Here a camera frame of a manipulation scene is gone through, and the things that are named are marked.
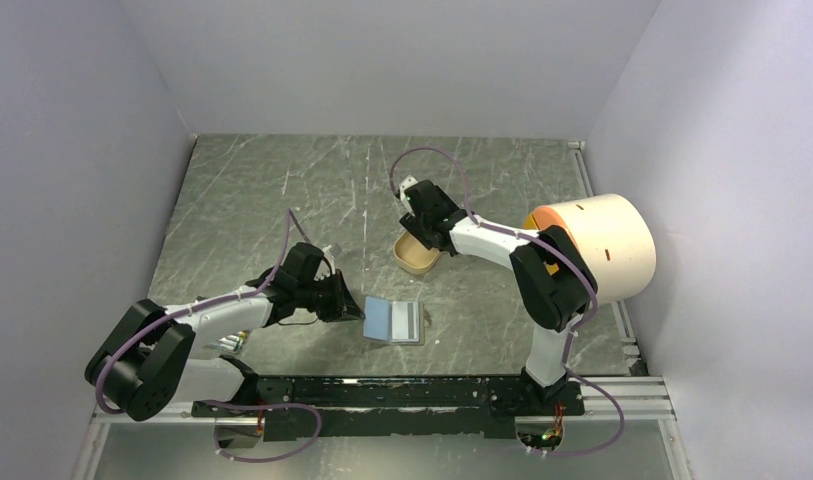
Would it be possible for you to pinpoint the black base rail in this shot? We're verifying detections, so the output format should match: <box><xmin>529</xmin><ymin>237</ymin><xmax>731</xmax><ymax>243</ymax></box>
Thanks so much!
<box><xmin>191</xmin><ymin>374</ymin><xmax>585</xmax><ymax>441</ymax></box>

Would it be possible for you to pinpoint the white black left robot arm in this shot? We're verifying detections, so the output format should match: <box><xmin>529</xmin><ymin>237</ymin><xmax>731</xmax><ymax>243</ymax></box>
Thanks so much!
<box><xmin>84</xmin><ymin>242</ymin><xmax>365</xmax><ymax>421</ymax></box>

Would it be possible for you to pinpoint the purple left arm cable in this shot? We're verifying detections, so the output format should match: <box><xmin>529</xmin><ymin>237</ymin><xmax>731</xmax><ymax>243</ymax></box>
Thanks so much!
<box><xmin>94</xmin><ymin>208</ymin><xmax>325</xmax><ymax>464</ymax></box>

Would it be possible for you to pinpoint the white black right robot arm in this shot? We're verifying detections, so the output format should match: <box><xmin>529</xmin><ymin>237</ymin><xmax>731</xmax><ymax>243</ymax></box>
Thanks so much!
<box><xmin>393</xmin><ymin>176</ymin><xmax>599</xmax><ymax>414</ymax></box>

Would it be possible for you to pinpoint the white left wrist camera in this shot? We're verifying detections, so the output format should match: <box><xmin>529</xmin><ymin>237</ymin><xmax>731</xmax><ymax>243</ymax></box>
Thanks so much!
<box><xmin>322</xmin><ymin>244</ymin><xmax>342</xmax><ymax>264</ymax></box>

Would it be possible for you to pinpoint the pack of coloured markers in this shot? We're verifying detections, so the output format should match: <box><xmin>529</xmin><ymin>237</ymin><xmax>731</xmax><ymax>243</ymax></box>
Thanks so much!
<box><xmin>206</xmin><ymin>331</ymin><xmax>249</xmax><ymax>354</ymax></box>

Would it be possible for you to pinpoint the white VIP credit card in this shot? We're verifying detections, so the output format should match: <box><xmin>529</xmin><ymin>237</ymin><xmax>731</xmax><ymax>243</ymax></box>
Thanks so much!
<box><xmin>390</xmin><ymin>301</ymin><xmax>422</xmax><ymax>344</ymax></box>

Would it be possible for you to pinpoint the grey card holder wallet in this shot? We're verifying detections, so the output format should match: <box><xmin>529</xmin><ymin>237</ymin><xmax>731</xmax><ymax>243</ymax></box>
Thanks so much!
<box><xmin>362</xmin><ymin>296</ymin><xmax>426</xmax><ymax>346</ymax></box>

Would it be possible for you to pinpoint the aluminium frame rail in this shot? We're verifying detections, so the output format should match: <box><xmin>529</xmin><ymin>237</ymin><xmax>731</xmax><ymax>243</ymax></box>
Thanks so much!
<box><xmin>75</xmin><ymin>375</ymin><xmax>690</xmax><ymax>479</ymax></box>

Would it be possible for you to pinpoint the cream cylinder orange lid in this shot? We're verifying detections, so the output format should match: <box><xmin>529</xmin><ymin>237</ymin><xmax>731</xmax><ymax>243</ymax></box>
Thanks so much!
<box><xmin>523</xmin><ymin>194</ymin><xmax>656</xmax><ymax>303</ymax></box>

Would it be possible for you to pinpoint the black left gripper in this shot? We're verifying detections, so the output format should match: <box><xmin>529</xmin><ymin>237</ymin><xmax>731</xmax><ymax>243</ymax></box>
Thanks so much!
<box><xmin>297</xmin><ymin>268</ymin><xmax>365</xmax><ymax>323</ymax></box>

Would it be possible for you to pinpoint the beige oval tray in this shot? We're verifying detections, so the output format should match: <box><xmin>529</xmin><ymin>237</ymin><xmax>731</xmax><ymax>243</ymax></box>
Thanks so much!
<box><xmin>393</xmin><ymin>231</ymin><xmax>441</xmax><ymax>275</ymax></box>

